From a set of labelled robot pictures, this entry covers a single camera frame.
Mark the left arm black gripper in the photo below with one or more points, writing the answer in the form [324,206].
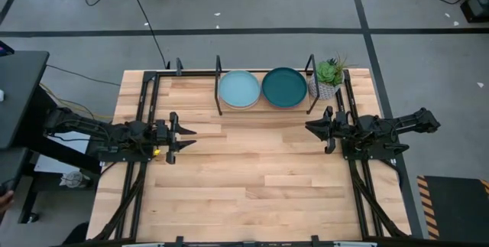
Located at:
[172,138]

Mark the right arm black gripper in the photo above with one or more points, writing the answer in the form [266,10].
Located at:
[336,126]

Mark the dark teal plate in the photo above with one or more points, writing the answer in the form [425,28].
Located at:
[284,87]

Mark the light teal plate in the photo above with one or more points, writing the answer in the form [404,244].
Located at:
[239,88]

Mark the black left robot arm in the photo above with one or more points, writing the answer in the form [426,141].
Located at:
[84,128]

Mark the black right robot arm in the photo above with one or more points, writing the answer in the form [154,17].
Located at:
[401,122]

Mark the yellow tag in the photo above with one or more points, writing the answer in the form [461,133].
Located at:
[156,151]

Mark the white patterned plant pot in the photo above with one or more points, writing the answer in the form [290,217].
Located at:
[322,92]

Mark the green succulent plant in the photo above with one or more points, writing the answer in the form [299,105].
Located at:
[328,73]

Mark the white sheet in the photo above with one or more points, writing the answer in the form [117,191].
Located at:
[57,164]

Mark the black mat with hazard stripes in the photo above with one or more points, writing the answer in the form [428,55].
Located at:
[458,208]

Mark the black desk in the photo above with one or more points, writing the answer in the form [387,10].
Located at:
[19,94]

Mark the person's hand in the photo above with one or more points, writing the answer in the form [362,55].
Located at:
[5,201]

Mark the black box device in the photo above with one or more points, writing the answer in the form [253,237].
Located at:
[477,10]

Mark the black aluminium table frame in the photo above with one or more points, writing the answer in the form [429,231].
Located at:
[149,75]

